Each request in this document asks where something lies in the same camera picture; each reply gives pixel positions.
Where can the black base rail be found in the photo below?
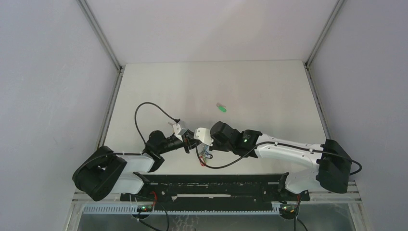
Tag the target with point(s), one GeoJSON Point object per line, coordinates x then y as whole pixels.
{"type": "Point", "coordinates": [216, 193]}

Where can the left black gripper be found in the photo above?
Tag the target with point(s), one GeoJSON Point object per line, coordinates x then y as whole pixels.
{"type": "Point", "coordinates": [188, 138]}

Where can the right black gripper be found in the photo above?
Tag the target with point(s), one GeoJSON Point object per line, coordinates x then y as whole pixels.
{"type": "Point", "coordinates": [215, 146]}

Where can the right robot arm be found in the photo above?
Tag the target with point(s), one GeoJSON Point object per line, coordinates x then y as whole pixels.
{"type": "Point", "coordinates": [326, 166]}

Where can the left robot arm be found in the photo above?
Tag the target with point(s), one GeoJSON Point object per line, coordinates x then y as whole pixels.
{"type": "Point", "coordinates": [106, 171]}

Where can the key with green tag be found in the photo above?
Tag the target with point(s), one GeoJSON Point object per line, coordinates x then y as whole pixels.
{"type": "Point", "coordinates": [221, 107]}

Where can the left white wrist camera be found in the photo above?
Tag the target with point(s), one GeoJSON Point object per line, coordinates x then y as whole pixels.
{"type": "Point", "coordinates": [179, 129]}

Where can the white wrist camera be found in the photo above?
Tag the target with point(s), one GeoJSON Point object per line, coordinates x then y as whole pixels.
{"type": "Point", "coordinates": [203, 135]}
{"type": "Point", "coordinates": [179, 129]}

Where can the metal key organiser with rings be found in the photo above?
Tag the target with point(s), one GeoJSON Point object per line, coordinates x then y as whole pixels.
{"type": "Point", "coordinates": [204, 154]}

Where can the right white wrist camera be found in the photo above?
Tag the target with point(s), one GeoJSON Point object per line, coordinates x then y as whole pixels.
{"type": "Point", "coordinates": [203, 135]}

